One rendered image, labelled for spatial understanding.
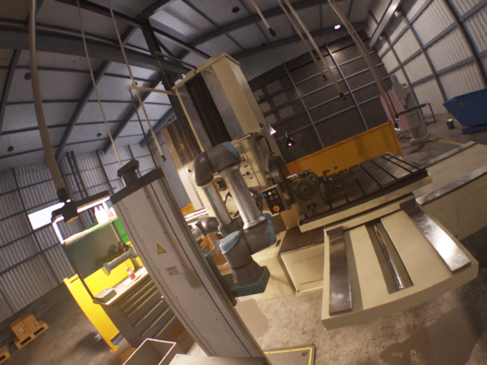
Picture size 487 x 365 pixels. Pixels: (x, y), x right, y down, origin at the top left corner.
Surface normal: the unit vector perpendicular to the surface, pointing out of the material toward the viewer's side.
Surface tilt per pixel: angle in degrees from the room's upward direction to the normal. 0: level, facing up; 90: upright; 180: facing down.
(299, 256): 90
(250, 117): 90
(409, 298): 90
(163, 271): 90
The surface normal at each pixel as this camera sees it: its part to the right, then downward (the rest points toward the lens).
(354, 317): -0.32, 0.24
